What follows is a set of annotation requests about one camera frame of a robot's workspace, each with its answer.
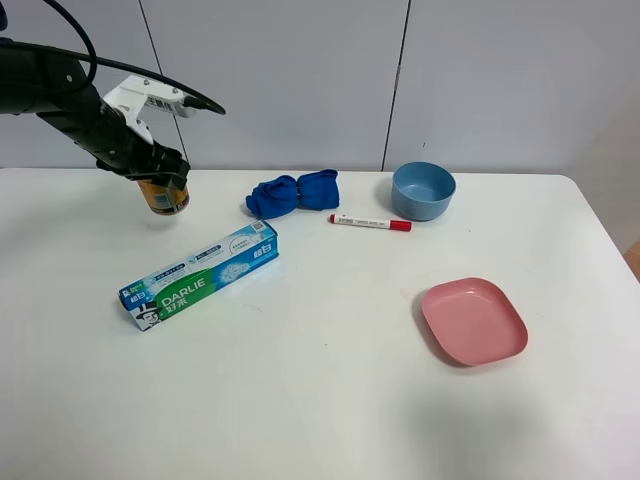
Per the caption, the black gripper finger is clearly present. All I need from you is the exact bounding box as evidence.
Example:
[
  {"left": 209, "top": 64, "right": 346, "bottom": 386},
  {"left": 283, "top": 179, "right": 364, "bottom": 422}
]
[{"left": 127, "top": 147, "right": 190, "bottom": 190}]

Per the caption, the Darlie toothpaste box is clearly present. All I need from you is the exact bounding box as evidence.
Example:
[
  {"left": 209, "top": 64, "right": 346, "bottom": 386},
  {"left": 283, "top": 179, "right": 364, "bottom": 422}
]
[{"left": 118, "top": 220, "right": 279, "bottom": 331}]

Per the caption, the red and white marker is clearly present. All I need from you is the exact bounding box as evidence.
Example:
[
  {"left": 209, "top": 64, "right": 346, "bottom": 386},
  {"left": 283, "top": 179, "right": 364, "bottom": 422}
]
[{"left": 328, "top": 214, "right": 412, "bottom": 232}]

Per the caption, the pink plastic plate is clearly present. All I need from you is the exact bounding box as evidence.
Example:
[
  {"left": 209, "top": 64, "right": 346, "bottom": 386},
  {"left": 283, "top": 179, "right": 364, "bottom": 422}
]
[{"left": 421, "top": 277, "right": 529, "bottom": 367}]

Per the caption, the black cable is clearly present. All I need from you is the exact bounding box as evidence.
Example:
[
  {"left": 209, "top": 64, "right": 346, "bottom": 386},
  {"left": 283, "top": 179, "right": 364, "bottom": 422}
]
[{"left": 0, "top": 0, "right": 227, "bottom": 117}]

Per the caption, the blue cloth bundle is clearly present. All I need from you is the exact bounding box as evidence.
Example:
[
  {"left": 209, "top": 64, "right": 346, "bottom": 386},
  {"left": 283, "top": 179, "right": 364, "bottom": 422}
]
[{"left": 245, "top": 169, "right": 340, "bottom": 220}]

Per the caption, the yellow drink can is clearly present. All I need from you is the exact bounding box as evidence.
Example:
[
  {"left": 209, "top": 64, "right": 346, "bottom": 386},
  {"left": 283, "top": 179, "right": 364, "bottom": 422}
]
[{"left": 138, "top": 180, "right": 190, "bottom": 216}]

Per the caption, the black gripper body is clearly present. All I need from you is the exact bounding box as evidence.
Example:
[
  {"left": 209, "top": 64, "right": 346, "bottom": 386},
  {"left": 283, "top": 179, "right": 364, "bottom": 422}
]
[{"left": 75, "top": 102, "right": 173, "bottom": 175}]

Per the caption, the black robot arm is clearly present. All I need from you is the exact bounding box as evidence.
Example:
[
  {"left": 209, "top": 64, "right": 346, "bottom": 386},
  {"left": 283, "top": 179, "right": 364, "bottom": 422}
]
[{"left": 1, "top": 39, "right": 190, "bottom": 189}]

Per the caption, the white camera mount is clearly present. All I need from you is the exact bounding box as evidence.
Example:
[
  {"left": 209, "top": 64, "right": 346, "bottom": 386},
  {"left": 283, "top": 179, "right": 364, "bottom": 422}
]
[{"left": 103, "top": 75, "right": 196, "bottom": 145}]

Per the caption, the blue plastic bowl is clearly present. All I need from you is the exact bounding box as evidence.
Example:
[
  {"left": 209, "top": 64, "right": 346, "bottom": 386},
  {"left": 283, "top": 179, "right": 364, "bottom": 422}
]
[{"left": 391, "top": 162, "right": 457, "bottom": 222}]

